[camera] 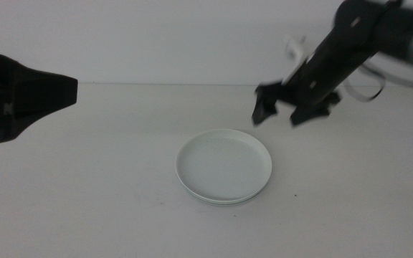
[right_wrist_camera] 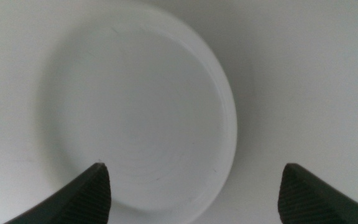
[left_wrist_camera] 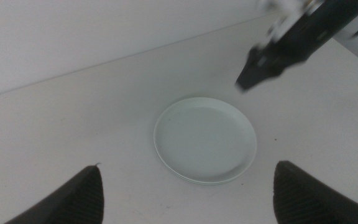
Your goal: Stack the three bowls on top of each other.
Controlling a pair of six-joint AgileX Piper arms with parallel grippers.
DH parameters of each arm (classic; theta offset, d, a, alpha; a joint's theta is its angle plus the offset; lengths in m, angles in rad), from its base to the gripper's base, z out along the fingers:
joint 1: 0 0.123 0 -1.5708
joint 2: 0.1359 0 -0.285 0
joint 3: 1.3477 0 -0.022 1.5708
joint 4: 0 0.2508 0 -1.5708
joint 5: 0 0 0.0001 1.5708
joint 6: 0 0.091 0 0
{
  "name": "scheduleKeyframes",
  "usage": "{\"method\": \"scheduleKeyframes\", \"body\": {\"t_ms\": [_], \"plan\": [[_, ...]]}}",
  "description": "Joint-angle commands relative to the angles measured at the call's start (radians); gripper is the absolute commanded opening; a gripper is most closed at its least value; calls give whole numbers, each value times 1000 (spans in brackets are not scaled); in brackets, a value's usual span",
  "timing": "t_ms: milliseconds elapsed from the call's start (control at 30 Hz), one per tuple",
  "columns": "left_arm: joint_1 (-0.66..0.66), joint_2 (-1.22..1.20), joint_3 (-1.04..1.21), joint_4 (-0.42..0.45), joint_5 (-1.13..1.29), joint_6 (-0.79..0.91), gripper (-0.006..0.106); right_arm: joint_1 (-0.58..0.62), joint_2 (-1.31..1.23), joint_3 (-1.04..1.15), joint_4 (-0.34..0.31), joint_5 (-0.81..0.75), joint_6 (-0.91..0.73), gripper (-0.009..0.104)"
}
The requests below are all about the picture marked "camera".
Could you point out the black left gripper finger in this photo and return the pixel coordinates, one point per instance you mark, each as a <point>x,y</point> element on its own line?
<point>45,93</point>

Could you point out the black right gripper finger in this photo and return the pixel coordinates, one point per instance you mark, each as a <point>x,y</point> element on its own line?
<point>308,114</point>
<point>265,109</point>

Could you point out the white shallow bowl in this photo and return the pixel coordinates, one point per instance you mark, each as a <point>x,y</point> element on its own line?
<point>222,166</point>

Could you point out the pale green shallow bowl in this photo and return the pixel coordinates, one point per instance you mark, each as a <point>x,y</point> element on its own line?
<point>221,203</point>

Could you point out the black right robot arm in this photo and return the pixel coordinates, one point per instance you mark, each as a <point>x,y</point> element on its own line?
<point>339,50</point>

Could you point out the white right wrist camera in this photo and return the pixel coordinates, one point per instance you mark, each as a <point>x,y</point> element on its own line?
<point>294,48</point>

